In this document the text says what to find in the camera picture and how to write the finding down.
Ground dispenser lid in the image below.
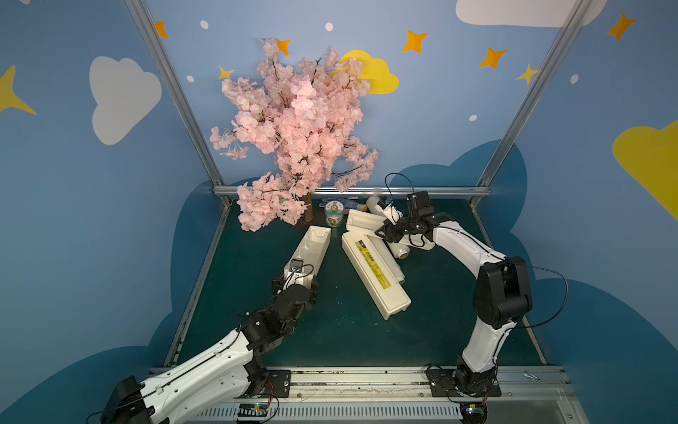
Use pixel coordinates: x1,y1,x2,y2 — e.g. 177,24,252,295
346,210,434,251

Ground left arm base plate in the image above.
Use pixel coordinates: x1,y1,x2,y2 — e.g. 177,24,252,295
244,369,291,399

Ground aluminium rail base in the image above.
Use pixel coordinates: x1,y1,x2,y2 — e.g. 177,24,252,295
184,366,589,423

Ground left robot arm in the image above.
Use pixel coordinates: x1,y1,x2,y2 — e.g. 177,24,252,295
99,275,318,423

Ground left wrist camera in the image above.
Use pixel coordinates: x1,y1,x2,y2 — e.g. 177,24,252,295
284,258,304,280

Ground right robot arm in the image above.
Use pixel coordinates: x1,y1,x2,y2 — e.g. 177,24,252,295
368,191,533,398

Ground small circuit board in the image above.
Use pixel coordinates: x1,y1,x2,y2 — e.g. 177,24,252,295
235,402,269,423
459,403,488,424

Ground dispenser base tray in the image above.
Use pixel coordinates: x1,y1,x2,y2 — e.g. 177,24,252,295
284,225,331,284

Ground pink cherry blossom tree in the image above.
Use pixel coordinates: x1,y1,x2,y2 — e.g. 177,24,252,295
209,38,379,231

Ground left small circuit board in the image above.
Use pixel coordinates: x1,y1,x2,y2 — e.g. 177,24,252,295
235,402,269,423

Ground green printed cup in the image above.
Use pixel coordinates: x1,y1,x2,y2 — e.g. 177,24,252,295
324,201,344,228

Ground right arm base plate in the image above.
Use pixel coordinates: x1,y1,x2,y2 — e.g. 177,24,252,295
425,367,501,398

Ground plastic wrap roll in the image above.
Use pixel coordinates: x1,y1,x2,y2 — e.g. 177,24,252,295
366,194,411,261
377,238,410,284

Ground small plastic bottle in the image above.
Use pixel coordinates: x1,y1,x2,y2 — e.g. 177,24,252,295
319,197,368,213

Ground right white wrap dispenser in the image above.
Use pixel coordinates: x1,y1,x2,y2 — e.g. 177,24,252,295
342,231,411,320

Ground right small circuit board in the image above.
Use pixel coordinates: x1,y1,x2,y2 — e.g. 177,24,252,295
459,403,488,424

